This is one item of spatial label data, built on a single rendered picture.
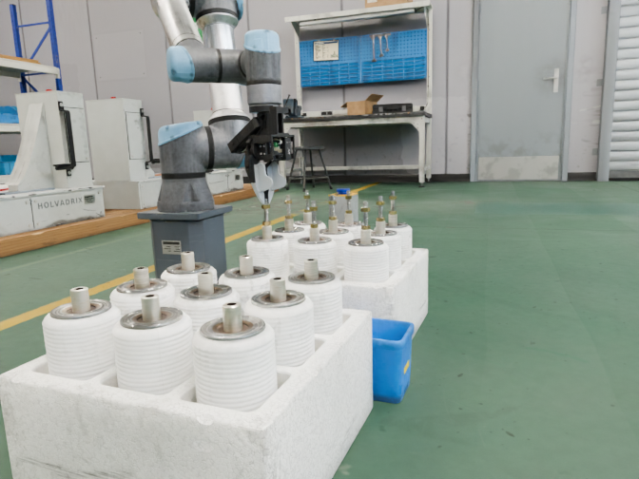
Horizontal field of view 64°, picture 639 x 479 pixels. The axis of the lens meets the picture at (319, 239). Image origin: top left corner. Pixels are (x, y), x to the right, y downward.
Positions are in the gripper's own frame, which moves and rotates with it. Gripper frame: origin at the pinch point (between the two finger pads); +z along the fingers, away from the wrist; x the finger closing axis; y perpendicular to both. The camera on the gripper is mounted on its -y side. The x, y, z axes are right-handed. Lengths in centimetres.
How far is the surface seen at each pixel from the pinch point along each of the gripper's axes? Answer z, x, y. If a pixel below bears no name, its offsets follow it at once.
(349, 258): 12.1, 2.5, 22.2
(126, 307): 11.3, -43.7, 15.6
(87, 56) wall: -144, 286, -638
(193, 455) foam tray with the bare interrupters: 21, -51, 41
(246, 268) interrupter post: 8.3, -25.5, 21.8
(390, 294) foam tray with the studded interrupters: 17.9, 2.0, 32.3
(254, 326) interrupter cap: 9, -42, 42
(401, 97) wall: -63, 446, -229
